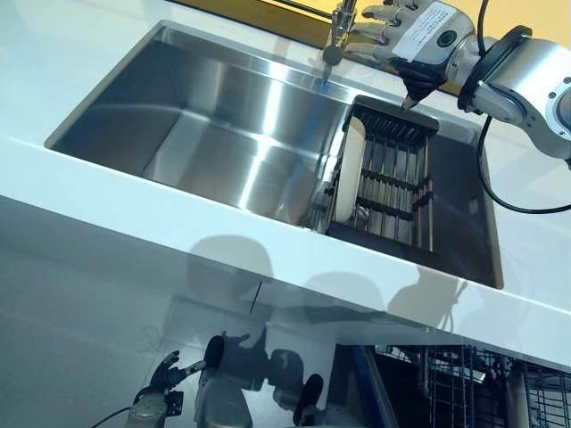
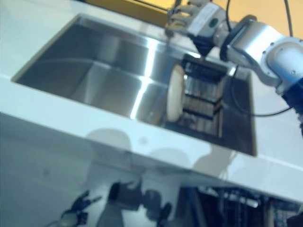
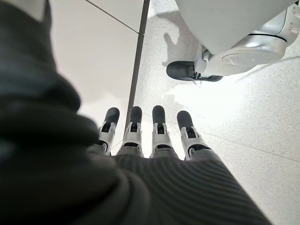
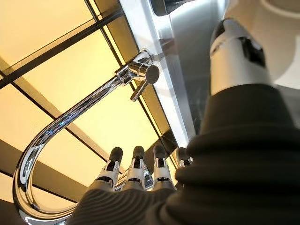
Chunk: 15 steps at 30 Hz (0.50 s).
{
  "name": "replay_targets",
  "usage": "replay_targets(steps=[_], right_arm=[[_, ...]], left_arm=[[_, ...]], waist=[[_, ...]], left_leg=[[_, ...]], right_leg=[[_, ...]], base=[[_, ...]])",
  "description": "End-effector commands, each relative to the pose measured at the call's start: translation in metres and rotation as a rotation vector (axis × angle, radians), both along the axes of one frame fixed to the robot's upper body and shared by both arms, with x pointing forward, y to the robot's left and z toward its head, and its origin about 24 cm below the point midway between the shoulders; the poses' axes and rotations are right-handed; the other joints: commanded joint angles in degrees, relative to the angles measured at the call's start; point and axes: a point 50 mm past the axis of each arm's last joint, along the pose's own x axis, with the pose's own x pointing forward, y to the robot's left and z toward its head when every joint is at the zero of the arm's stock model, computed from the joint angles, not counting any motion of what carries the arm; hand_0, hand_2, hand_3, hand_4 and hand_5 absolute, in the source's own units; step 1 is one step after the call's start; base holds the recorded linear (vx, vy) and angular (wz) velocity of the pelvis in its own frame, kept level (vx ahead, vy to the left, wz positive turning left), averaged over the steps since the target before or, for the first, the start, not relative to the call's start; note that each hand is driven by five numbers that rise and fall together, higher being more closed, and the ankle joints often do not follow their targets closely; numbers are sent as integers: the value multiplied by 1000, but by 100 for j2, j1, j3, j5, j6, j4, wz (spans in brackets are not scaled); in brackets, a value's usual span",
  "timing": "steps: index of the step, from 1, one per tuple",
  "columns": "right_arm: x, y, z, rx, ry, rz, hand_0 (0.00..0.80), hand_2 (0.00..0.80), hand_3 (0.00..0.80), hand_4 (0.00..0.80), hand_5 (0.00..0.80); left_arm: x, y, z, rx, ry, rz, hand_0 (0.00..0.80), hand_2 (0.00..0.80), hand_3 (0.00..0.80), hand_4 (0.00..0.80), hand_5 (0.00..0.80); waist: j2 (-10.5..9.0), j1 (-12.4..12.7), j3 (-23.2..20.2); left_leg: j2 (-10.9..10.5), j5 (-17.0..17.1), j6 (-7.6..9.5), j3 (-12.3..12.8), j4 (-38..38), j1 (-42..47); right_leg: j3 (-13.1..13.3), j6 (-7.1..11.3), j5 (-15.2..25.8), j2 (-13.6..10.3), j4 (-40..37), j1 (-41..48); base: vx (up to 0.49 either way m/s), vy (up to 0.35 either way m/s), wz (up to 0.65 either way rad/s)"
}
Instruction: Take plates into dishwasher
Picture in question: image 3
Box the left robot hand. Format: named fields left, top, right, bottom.
left=0, top=0, right=274, bottom=225

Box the dark cabinet plinth strip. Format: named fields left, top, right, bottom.
left=125, top=0, right=151, bottom=132

